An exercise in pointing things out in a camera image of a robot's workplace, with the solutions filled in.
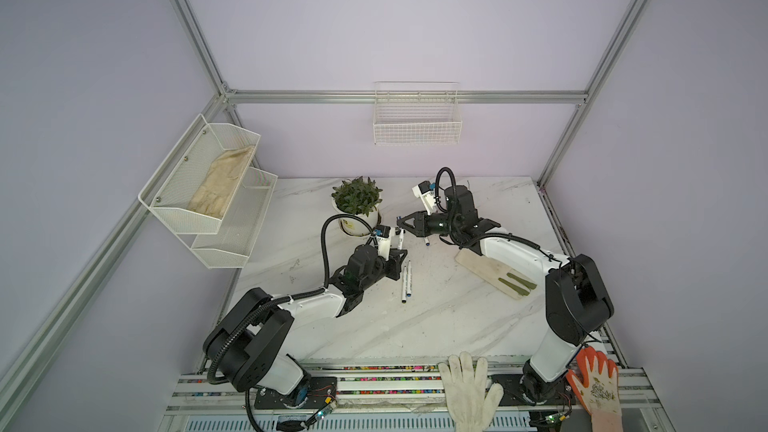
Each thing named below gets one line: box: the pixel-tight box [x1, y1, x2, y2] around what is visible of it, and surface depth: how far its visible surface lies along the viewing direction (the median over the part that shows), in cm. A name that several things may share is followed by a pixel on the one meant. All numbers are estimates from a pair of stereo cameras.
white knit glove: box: [438, 351, 504, 432], surface depth 75 cm
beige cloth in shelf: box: [188, 145, 256, 218], surface depth 80 cm
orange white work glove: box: [566, 346, 623, 432], surface depth 75 cm
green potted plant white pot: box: [331, 176, 383, 238], surface depth 95 cm
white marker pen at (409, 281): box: [406, 260, 412, 297], surface depth 94 cm
